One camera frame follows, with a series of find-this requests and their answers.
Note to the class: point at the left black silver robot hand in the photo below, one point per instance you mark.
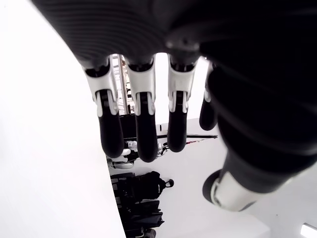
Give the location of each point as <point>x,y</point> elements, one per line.
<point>223,37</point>

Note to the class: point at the black backpack pile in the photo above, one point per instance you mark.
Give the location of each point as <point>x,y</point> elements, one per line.
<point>138,188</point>

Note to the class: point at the metal shelf rack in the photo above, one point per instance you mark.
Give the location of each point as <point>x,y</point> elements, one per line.
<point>116,81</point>

